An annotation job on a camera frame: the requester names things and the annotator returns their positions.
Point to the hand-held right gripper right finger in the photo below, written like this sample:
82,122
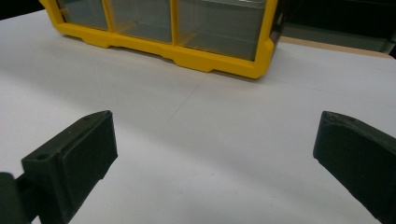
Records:
358,155

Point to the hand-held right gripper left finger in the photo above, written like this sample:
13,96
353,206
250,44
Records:
77,158

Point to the yellow drawer organizer cabinet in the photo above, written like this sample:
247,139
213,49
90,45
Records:
199,60

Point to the clear plastic drawer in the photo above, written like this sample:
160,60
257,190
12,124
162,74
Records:
143,21
84,14
221,29

